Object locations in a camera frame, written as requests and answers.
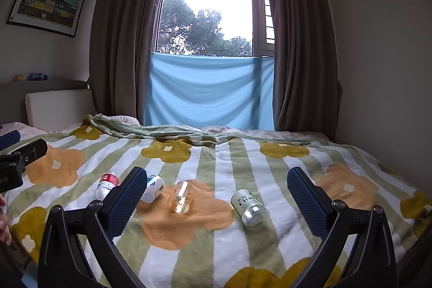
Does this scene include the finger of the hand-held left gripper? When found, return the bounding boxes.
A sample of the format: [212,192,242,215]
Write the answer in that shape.
[0,138,48,171]
[0,129,21,151]

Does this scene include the brown curtain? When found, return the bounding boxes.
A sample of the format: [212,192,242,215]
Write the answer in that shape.
[262,0,344,142]
[89,0,173,127]

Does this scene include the white blue label bottle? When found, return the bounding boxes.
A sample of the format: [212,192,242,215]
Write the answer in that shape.
[140,175,166,204]

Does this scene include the white headboard cushion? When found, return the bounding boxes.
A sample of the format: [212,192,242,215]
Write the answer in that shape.
[25,89,97,128]

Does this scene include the red label plastic bottle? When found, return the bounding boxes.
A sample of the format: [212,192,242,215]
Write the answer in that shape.
[96,171,121,201]

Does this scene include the person's left hand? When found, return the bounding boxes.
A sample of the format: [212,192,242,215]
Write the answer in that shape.
[0,194,13,247]

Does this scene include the green checkered blanket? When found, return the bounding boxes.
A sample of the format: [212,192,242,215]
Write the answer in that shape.
[82,113,333,150]

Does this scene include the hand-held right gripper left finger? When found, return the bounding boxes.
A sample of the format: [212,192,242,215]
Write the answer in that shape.
[38,167,148,288]

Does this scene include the grey bed headboard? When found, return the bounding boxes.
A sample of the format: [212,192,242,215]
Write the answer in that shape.
[0,79,92,127]

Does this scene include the white bed sheet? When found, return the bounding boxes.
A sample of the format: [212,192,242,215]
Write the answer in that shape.
[0,121,48,140]

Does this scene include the window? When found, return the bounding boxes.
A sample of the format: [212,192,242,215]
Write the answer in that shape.
[157,0,276,58]

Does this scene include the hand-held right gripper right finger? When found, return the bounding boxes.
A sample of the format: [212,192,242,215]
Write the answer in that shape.
[287,167,396,288]

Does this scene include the floral striped blanket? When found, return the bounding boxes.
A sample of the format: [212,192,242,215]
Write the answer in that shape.
[0,124,432,288]

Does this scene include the clear amber glass cup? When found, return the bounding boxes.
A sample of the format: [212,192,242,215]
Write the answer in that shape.
[167,180,193,214]

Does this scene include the light blue cloth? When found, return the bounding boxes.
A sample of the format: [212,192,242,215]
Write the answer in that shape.
[143,51,276,132]

